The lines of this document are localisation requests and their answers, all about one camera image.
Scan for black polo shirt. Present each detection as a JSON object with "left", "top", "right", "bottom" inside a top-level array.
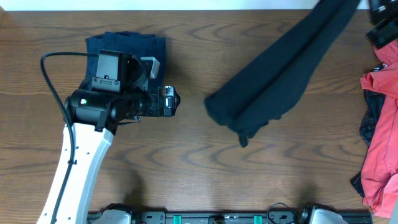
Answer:
[{"left": 205, "top": 0, "right": 359, "bottom": 147}]

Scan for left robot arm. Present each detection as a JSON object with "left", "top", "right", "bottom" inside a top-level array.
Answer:
[{"left": 38, "top": 50, "right": 180, "bottom": 223}]

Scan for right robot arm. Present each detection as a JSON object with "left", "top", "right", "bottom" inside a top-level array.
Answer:
[{"left": 359, "top": 1, "right": 397, "bottom": 223}]

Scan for folded dark blue shorts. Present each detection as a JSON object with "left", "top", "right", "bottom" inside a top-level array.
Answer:
[{"left": 85, "top": 31, "right": 166, "bottom": 87}]

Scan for dark patterned garment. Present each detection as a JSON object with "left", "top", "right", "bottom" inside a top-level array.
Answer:
[{"left": 349, "top": 63, "right": 386, "bottom": 198}]

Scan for red shirt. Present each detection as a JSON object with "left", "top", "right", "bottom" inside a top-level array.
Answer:
[{"left": 360, "top": 41, "right": 397, "bottom": 218}]

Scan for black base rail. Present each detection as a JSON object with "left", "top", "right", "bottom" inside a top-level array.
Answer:
[{"left": 86, "top": 210, "right": 373, "bottom": 224}]

